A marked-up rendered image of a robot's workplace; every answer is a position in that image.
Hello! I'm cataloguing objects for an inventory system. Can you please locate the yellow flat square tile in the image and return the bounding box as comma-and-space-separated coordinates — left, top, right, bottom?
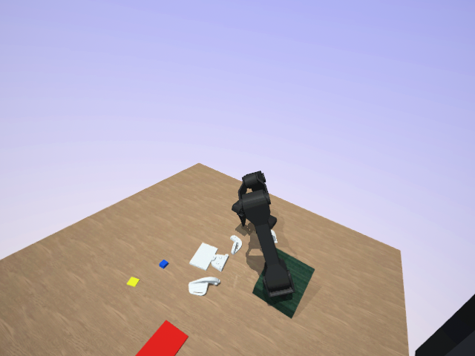
127, 277, 139, 286

